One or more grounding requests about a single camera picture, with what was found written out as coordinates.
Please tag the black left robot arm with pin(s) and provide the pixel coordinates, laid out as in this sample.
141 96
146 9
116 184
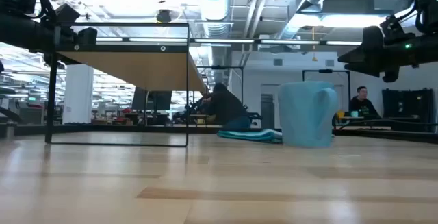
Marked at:
20 28

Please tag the blue mug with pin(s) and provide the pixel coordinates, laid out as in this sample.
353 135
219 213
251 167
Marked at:
304 114

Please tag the corrugated silver ceiling duct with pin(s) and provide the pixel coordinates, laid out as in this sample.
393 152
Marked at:
214 1

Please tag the black screen panel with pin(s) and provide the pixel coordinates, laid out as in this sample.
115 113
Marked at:
407 109

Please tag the blue folded cloth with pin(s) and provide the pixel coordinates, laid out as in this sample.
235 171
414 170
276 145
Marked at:
250 136

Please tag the white pillar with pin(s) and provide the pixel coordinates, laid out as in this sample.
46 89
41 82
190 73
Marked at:
78 94

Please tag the distant black stand frame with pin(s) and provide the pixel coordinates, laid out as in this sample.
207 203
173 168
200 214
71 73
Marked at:
219 67
325 70

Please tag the black table frame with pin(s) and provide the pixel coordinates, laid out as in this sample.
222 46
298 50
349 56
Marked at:
102 129

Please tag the wooden shelf with black frame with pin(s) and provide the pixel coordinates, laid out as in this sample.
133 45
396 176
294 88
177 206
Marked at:
147 70

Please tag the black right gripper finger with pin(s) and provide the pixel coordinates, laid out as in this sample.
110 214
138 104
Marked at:
373 37
367 61

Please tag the grey door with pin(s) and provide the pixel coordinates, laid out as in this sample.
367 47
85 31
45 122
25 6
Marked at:
268 111

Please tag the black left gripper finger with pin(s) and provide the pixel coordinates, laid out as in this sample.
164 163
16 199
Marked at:
87 36
68 13

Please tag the long ceiling light strip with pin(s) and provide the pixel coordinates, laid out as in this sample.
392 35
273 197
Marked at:
222 40

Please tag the person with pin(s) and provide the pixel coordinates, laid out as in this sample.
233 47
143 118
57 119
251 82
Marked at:
227 107
362 105

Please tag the black computer monitor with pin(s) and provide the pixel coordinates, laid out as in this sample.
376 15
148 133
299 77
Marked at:
139 99
161 100

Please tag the black ceiling device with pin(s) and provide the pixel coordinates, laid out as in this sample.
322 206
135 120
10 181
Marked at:
164 15

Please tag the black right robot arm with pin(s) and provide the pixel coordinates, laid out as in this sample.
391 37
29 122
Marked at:
429 15

